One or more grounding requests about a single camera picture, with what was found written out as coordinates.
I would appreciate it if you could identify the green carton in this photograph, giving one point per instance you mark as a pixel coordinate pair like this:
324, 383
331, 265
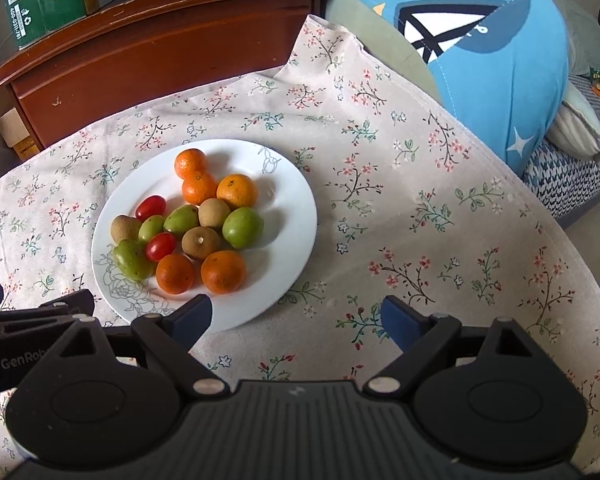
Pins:
40, 0

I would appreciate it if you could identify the white plate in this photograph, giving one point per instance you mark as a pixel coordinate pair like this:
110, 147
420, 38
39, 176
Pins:
280, 220

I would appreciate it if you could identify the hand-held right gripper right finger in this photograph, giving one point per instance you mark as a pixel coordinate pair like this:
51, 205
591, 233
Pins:
402, 322

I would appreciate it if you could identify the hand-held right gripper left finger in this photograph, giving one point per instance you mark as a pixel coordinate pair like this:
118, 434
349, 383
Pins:
192, 322

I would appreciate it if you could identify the pale green pillow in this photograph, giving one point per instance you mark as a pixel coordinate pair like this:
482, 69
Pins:
580, 35

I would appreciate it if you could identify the olive green blanket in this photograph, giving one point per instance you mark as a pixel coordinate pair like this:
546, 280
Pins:
380, 40

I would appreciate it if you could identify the blue white patterned bedsheet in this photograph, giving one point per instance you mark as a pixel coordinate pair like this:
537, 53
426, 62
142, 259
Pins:
570, 185

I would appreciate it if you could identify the white striped pillow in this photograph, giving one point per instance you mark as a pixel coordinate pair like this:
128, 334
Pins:
580, 125

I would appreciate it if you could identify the floral tablecloth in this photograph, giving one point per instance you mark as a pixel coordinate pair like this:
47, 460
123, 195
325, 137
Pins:
405, 210

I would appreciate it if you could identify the cardboard box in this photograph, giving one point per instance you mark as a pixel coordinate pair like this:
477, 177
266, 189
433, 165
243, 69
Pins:
10, 127

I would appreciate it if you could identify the blue printed cushion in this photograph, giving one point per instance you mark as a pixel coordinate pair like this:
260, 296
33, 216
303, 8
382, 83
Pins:
505, 85

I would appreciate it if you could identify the brown wooden cabinet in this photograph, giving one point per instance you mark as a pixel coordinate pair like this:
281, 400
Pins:
155, 50

